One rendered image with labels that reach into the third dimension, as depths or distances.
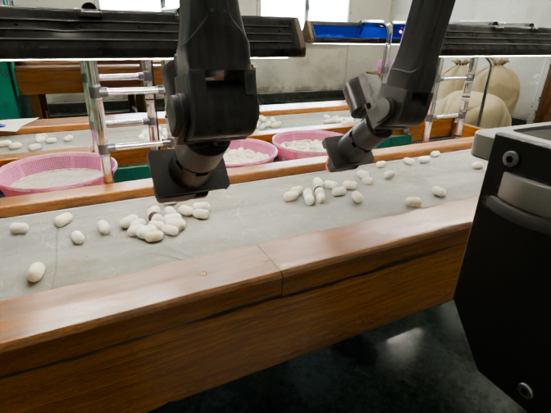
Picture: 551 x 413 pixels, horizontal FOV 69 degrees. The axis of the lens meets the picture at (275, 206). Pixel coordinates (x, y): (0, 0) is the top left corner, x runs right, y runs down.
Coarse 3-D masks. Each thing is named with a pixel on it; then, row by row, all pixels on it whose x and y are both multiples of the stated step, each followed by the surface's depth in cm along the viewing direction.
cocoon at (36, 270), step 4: (32, 264) 61; (36, 264) 60; (40, 264) 61; (32, 268) 59; (36, 268) 60; (40, 268) 60; (44, 268) 61; (28, 272) 59; (32, 272) 59; (36, 272) 59; (40, 272) 60; (28, 276) 59; (32, 276) 59; (36, 276) 59; (40, 276) 60; (32, 280) 59; (36, 280) 59
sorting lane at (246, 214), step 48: (240, 192) 94; (384, 192) 96; (0, 240) 70; (48, 240) 71; (96, 240) 72; (144, 240) 72; (192, 240) 73; (240, 240) 73; (0, 288) 58; (48, 288) 58
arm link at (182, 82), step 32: (192, 0) 36; (224, 0) 37; (192, 32) 36; (224, 32) 37; (192, 64) 37; (224, 64) 38; (192, 96) 37; (224, 96) 38; (256, 96) 40; (192, 128) 38; (224, 128) 39
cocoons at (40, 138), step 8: (264, 120) 157; (272, 120) 157; (328, 120) 160; (336, 120) 162; (344, 120) 159; (352, 120) 162; (160, 128) 140; (256, 128) 149; (264, 128) 149; (272, 128) 151; (40, 136) 125; (72, 136) 128; (144, 136) 134; (160, 136) 130; (0, 144) 119; (8, 144) 120; (16, 144) 118; (32, 144) 117; (40, 144) 119
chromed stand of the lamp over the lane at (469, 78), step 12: (480, 24) 107; (492, 24) 104; (504, 24) 117; (516, 24) 114; (528, 24) 111; (468, 72) 129; (468, 84) 130; (468, 96) 132; (432, 108) 127; (432, 120) 129; (456, 132) 137
